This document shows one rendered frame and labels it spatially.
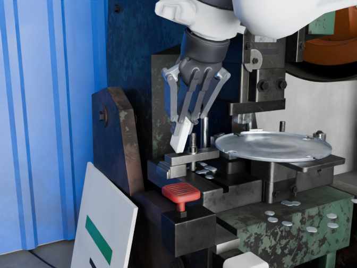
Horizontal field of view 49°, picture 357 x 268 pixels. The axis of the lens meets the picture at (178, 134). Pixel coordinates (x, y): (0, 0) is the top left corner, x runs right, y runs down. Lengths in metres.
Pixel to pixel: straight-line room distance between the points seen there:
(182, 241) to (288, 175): 0.37
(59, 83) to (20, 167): 0.44
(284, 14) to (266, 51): 0.56
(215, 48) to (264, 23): 0.15
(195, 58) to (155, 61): 0.53
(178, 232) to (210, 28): 0.38
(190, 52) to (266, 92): 0.42
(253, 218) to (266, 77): 0.34
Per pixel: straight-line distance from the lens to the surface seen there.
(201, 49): 0.62
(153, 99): 1.15
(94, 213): 1.45
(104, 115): 1.31
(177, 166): 0.99
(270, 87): 1.02
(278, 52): 1.06
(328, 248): 1.13
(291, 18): 0.49
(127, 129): 1.21
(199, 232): 0.79
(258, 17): 0.49
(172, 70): 0.64
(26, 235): 2.17
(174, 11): 0.62
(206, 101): 0.71
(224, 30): 0.60
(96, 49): 2.06
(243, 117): 1.09
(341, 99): 3.32
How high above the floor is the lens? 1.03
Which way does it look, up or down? 13 degrees down
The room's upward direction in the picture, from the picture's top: straight up
